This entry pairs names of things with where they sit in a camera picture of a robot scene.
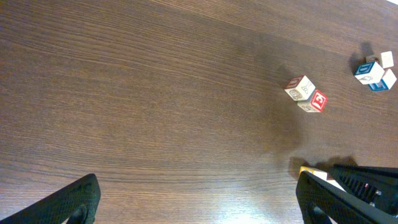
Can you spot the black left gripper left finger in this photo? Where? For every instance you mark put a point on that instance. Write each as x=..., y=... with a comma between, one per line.
x=75, y=203

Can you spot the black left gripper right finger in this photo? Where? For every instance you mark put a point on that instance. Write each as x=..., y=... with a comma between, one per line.
x=321, y=202

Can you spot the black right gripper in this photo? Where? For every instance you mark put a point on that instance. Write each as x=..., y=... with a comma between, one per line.
x=376, y=186

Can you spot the plain wooden picture block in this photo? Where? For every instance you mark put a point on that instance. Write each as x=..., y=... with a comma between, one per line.
x=322, y=175

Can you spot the wooden block red E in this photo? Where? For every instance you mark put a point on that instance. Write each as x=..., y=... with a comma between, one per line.
x=315, y=103

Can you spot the wooden block blue letter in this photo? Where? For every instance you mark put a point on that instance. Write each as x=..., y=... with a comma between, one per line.
x=386, y=83

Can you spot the wooden block red side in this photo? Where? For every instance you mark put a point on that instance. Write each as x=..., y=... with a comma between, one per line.
x=369, y=73

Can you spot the wooden block blue side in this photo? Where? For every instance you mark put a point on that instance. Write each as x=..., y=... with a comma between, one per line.
x=300, y=88

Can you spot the wooden block rear plain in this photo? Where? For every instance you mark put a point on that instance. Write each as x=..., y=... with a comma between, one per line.
x=384, y=59

